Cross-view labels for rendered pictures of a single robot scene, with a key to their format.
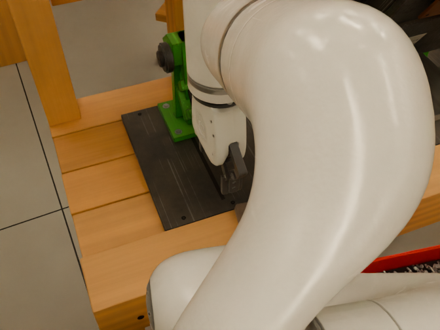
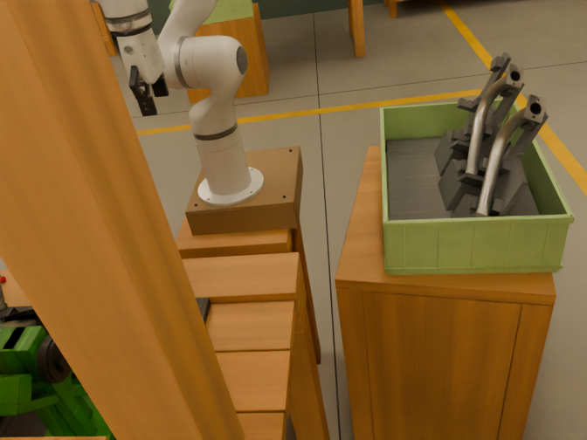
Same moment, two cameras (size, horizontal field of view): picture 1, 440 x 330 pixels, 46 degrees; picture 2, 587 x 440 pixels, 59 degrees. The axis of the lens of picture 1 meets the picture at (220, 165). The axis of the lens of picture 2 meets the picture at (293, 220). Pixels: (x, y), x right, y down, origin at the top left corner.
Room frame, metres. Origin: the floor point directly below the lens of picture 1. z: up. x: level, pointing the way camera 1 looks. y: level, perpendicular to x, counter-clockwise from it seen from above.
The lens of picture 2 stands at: (1.31, 0.76, 1.72)
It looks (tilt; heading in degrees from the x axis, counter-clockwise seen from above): 37 degrees down; 211
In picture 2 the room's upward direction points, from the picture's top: 10 degrees counter-clockwise
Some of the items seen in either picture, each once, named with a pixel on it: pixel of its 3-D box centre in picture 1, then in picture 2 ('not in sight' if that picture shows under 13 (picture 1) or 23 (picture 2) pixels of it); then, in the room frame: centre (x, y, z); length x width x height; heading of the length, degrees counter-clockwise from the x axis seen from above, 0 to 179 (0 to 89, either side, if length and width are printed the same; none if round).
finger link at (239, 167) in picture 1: (232, 152); not in sight; (0.48, -0.02, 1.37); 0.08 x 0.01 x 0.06; 21
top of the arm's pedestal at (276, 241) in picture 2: not in sight; (238, 216); (0.31, -0.03, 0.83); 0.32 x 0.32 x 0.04; 22
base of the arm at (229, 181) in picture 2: not in sight; (224, 159); (0.31, -0.03, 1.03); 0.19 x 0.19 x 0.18
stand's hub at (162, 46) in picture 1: (164, 57); (58, 358); (1.04, 0.14, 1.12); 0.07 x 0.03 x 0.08; 21
